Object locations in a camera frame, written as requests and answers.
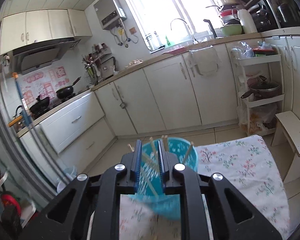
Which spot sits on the white storage rack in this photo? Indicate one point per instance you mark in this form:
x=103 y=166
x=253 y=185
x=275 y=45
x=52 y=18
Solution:
x=252 y=65

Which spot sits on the black wok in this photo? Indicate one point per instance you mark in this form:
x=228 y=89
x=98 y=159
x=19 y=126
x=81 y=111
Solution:
x=40 y=105

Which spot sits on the black frying pan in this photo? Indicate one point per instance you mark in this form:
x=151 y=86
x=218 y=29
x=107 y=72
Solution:
x=67 y=91

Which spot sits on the floral white tablecloth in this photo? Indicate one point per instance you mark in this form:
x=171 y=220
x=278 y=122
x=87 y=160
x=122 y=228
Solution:
x=246 y=163

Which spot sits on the range hood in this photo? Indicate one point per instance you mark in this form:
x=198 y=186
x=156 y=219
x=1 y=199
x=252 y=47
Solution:
x=38 y=55

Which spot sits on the white thermos jug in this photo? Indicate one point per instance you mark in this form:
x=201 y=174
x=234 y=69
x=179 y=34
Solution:
x=246 y=21

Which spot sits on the bamboo chopstick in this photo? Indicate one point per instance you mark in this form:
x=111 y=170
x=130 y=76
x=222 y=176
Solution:
x=166 y=143
x=147 y=179
x=154 y=150
x=146 y=159
x=188 y=152

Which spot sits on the green bowl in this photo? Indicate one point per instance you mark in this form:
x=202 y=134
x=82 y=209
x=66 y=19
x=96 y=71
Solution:
x=231 y=30

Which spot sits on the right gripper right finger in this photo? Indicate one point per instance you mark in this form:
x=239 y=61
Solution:
x=213 y=206

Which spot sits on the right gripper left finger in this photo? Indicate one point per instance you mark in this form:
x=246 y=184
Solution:
x=89 y=207

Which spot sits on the water heater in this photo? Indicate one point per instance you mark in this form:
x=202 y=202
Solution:
x=109 y=13

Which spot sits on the black pot on rack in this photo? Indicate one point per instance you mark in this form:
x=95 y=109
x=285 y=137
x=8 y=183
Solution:
x=263 y=90

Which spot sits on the blue perforated plastic basket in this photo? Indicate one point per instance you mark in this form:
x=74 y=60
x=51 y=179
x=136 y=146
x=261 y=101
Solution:
x=166 y=205

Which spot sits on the small white stool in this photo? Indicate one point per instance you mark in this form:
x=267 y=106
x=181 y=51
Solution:
x=288 y=129

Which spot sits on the kitchen faucet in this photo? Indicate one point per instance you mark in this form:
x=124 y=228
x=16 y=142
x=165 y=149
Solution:
x=181 y=31

